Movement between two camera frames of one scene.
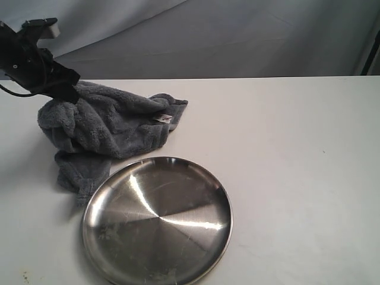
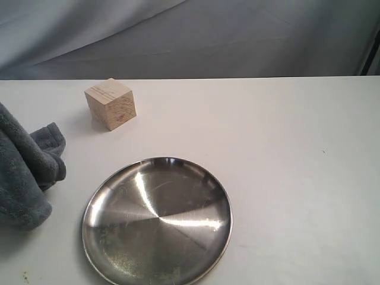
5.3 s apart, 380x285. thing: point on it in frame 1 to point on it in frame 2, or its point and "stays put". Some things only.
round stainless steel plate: [158, 221] stays put
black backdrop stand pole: [367, 63] stays put
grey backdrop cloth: [110, 39] stays put
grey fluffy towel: [104, 123] to [29, 161]
